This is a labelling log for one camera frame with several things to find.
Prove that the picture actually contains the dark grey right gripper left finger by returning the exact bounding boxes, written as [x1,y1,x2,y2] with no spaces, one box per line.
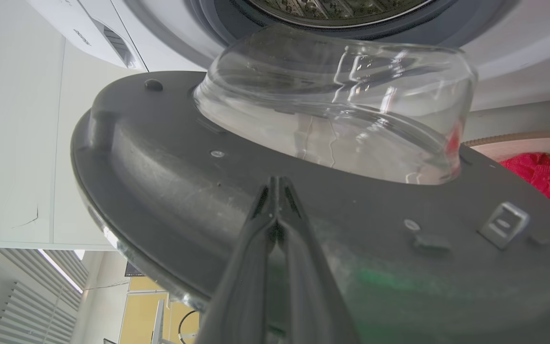
[196,176,279,344]

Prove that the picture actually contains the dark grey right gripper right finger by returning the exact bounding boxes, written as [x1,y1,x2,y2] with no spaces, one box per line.
[278,176,361,344]

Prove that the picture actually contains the grey washing machine door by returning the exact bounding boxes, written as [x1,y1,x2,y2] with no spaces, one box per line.
[70,24,550,344]

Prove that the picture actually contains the white washing machine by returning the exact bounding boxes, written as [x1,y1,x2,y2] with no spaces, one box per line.
[27,0,550,111]

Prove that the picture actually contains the yellow cabinet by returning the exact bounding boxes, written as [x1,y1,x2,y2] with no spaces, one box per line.
[119,276,200,344]

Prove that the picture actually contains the beige laundry basket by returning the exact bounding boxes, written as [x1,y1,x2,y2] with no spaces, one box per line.
[461,132,550,163]

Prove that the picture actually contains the red clothing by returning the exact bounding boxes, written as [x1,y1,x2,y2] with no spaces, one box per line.
[499,152,550,242]

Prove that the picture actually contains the black cable loop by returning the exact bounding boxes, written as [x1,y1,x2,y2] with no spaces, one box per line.
[178,310,200,342]

